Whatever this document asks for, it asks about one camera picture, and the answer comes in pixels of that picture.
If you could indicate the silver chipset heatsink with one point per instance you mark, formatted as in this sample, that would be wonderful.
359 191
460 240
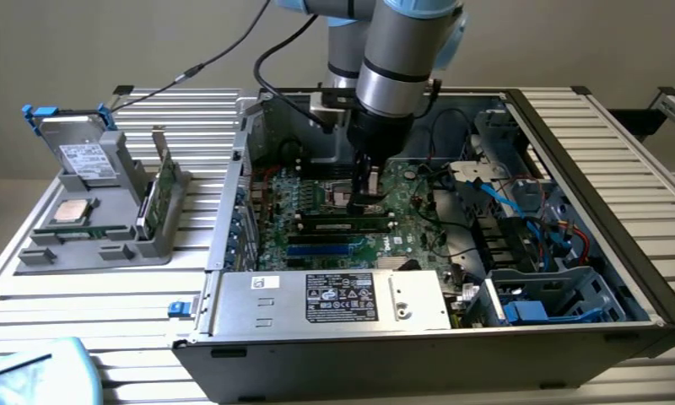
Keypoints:
395 264

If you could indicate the blue case latch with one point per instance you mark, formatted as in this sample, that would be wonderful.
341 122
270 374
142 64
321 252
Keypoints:
181 308

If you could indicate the green graphics card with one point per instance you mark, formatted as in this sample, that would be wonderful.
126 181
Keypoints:
160 198

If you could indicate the open grey PC case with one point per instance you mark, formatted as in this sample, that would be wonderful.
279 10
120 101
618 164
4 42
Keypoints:
371 367

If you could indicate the blue expansion slot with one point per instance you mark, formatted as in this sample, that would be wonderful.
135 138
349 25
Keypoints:
318 250

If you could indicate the hard disk with blue carrier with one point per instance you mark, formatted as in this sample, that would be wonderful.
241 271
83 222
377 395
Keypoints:
87 156

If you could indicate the grey metal drive cage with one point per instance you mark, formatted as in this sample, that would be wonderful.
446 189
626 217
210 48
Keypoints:
580 291

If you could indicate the green Dell motherboard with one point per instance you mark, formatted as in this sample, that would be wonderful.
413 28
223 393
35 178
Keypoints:
411 236

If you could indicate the grey metal disk bay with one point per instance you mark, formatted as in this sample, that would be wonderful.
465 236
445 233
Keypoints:
498 135

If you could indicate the loose green RAM stick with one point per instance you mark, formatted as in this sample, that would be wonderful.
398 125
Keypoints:
98 231

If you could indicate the black expansion slot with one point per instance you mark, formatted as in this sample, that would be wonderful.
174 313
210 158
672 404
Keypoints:
318 239

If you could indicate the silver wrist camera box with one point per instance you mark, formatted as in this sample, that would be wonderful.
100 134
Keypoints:
326 105

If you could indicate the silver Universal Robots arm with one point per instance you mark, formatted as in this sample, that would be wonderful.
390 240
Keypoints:
394 63

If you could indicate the silver CPU chip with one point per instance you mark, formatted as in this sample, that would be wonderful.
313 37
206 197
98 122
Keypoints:
76 209

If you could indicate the CPU socket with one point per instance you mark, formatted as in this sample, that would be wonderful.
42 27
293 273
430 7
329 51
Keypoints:
338 196

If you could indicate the grey parts rack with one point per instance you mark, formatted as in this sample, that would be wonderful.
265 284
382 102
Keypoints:
112 253

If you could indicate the blue plastic connector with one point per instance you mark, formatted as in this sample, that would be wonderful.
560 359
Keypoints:
526 314

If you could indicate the light blue plastic object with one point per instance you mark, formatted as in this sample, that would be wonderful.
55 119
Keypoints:
62 371

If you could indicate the silver power supply unit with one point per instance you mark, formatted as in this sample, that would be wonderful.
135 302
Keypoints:
293 308

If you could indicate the black table connector bracket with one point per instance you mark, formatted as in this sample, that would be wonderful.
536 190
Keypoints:
633 120

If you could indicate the round coin battery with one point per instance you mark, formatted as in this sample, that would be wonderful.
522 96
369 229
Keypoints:
410 173

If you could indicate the installed green RAM stick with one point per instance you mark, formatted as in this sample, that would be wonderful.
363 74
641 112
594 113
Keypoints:
343 224

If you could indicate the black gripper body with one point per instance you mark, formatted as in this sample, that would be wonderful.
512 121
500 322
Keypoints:
378 135

